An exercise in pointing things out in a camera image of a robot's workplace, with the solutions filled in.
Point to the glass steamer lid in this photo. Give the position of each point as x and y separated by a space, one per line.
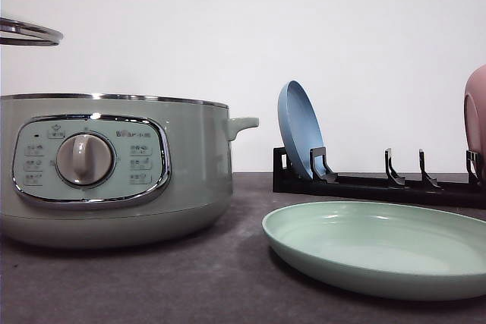
26 34

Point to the green plate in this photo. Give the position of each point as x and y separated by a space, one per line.
391 250

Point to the blue plate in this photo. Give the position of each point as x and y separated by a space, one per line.
300 125

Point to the pink plate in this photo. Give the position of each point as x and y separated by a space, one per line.
474 117

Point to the green electric steamer pot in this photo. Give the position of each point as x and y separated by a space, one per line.
112 171

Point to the black dish rack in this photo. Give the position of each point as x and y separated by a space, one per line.
427 192

